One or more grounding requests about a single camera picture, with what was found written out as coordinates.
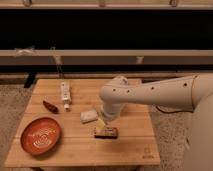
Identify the white plastic bottle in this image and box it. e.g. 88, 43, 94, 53
61, 82, 71, 111

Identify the dark red chili pepper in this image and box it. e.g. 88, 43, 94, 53
43, 101, 59, 114

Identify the orange ceramic bowl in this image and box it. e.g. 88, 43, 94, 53
20, 117, 62, 156

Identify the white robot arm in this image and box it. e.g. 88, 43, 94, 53
99, 74, 213, 171

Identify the wooden table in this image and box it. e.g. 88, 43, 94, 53
5, 79, 160, 167

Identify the brown rectangular block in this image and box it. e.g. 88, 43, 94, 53
94, 127, 118, 139

